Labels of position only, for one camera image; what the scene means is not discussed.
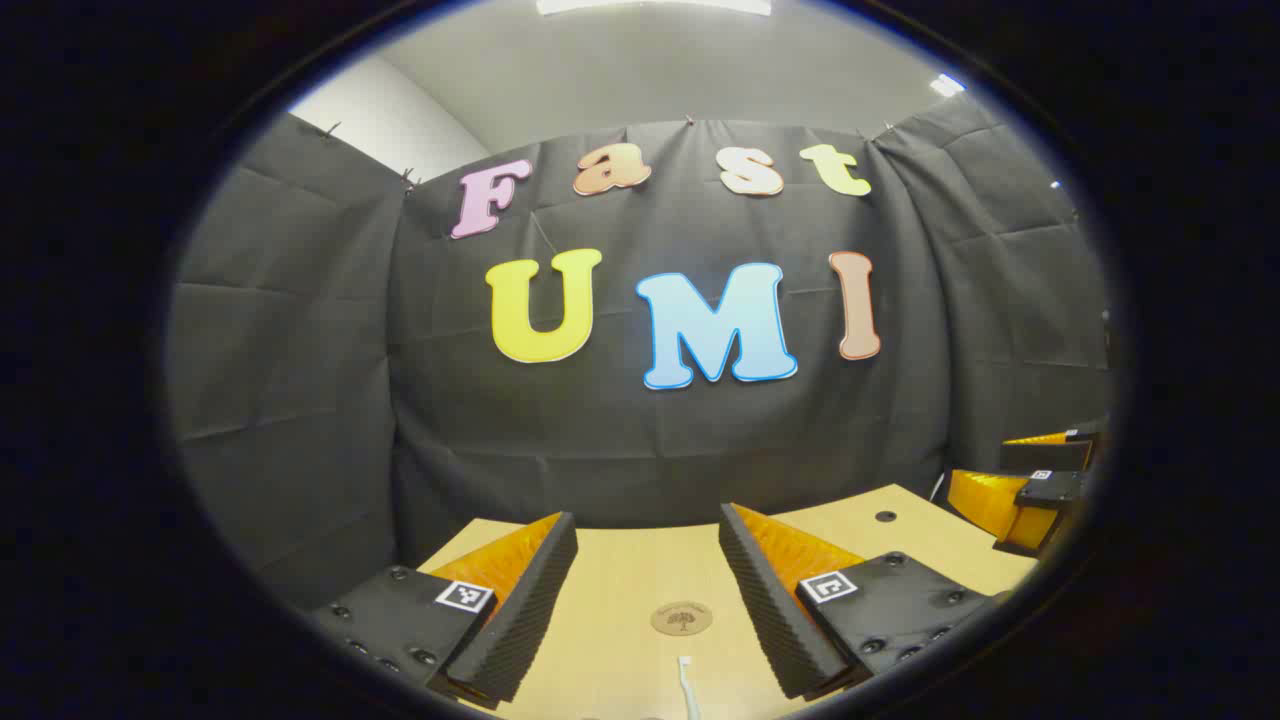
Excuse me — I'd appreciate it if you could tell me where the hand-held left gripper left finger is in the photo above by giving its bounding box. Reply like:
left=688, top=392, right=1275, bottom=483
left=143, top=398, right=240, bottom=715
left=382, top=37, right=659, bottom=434
left=310, top=512, right=579, bottom=711

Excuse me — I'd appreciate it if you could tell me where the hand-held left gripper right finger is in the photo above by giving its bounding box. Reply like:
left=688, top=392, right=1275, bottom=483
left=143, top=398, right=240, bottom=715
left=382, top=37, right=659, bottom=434
left=718, top=503, right=1001, bottom=701

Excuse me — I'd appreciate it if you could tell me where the round cork coaster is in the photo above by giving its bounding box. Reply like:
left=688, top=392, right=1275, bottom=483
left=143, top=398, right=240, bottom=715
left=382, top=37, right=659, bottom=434
left=651, top=601, right=714, bottom=637

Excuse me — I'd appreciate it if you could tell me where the light wooden desktop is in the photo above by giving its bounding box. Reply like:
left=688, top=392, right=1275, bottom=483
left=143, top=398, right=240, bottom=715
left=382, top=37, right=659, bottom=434
left=418, top=484, right=1041, bottom=720

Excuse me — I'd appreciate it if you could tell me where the black backdrop cloth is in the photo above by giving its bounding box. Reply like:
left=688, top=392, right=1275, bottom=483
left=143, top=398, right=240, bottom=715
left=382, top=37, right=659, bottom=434
left=165, top=110, right=1116, bottom=613

